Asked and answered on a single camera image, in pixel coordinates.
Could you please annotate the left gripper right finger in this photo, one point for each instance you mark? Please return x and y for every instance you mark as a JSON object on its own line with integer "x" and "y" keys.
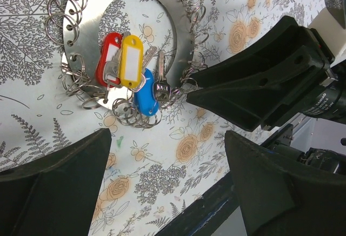
{"x": 284, "y": 191}

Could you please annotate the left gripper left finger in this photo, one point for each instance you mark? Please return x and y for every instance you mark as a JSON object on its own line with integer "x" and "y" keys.
{"x": 55, "y": 194}

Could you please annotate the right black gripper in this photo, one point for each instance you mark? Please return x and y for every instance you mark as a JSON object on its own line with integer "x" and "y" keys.
{"x": 273, "y": 79}

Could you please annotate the silver key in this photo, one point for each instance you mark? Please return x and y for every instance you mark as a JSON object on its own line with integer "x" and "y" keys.
{"x": 161, "y": 88}

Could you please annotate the light blue key tag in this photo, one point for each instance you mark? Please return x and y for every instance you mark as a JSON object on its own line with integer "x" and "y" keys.
{"x": 144, "y": 99}

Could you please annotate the yellow key tag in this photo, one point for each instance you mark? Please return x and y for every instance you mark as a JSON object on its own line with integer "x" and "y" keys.
{"x": 130, "y": 67}

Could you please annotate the red key tag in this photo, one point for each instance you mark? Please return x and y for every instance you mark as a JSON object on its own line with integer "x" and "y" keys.
{"x": 112, "y": 43}

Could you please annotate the floral table mat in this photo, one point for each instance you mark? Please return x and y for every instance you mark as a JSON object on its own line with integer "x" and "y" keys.
{"x": 152, "y": 175}

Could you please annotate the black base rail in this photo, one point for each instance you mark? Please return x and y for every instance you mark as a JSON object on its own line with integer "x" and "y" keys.
{"x": 206, "y": 214}

